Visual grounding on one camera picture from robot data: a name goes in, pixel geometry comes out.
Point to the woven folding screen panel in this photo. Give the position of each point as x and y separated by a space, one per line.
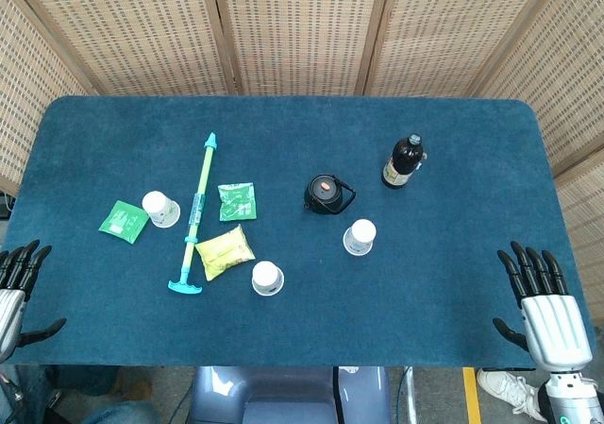
28 89
137 32
448 32
561 89
302 32

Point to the blue table cloth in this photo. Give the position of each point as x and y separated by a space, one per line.
377 310

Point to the yellow snack packet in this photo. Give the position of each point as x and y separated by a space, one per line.
224 252

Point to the green blue toy water pump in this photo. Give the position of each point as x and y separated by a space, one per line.
198 202

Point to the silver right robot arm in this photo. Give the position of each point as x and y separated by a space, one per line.
573 398

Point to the green white printed sachet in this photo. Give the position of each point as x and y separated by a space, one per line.
237 202

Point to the dark green square sachet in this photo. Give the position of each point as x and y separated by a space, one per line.
122 221

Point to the white sneaker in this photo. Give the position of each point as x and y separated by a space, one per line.
509 388

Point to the white floral paper cup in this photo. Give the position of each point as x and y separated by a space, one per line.
160 208
267 276
360 235

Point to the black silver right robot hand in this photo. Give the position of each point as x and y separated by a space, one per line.
557 329

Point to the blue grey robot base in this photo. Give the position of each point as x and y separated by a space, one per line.
283 395

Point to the dark tea bottle with label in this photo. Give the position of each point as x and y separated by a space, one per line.
403 164

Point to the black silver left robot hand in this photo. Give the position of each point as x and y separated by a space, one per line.
11 310

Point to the blue jeans leg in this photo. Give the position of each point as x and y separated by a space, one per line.
113 407

